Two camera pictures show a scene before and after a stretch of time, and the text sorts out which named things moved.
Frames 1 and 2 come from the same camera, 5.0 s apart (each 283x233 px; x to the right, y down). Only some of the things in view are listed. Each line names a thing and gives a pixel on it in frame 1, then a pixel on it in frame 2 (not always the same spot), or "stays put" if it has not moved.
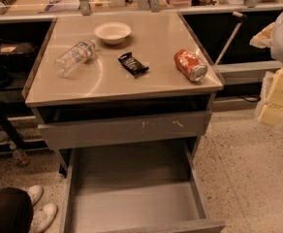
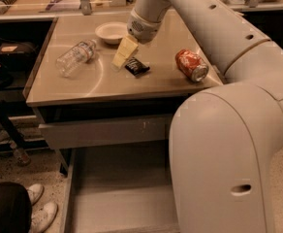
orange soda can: (191, 65) stays put
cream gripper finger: (281, 97) → (119, 58)
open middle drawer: (148, 187) stays put
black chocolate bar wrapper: (134, 66) stays put
